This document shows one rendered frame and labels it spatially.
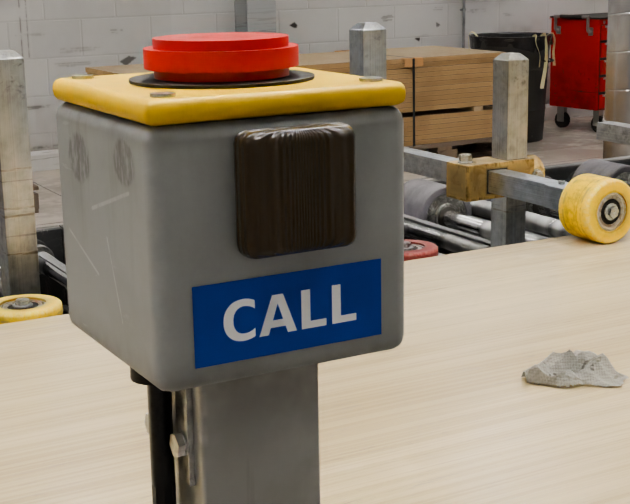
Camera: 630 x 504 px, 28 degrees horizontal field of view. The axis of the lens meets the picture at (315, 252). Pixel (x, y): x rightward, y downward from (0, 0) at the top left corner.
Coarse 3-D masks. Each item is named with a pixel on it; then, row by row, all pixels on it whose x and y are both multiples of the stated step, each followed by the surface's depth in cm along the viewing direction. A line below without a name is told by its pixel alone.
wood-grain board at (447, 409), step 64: (448, 256) 149; (512, 256) 148; (576, 256) 147; (64, 320) 125; (448, 320) 123; (512, 320) 122; (576, 320) 122; (0, 384) 107; (64, 384) 106; (128, 384) 106; (320, 384) 105; (384, 384) 105; (448, 384) 105; (512, 384) 104; (576, 384) 104; (0, 448) 93; (64, 448) 92; (128, 448) 92; (320, 448) 92; (384, 448) 91; (448, 448) 91; (512, 448) 91; (576, 448) 91
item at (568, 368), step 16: (576, 352) 108; (592, 352) 108; (528, 368) 105; (544, 368) 105; (560, 368) 105; (576, 368) 105; (592, 368) 104; (608, 368) 104; (560, 384) 103; (592, 384) 103; (608, 384) 103
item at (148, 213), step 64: (64, 128) 33; (128, 128) 29; (192, 128) 29; (256, 128) 29; (384, 128) 31; (64, 192) 34; (128, 192) 30; (192, 192) 29; (384, 192) 31; (128, 256) 30; (192, 256) 29; (320, 256) 31; (384, 256) 32; (128, 320) 31; (192, 320) 29; (384, 320) 32; (192, 384) 30
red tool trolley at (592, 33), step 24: (552, 24) 891; (576, 24) 873; (600, 24) 857; (552, 48) 894; (576, 48) 876; (600, 48) 861; (552, 72) 898; (576, 72) 880; (600, 72) 865; (552, 96) 901; (576, 96) 883; (600, 96) 869; (600, 120) 875
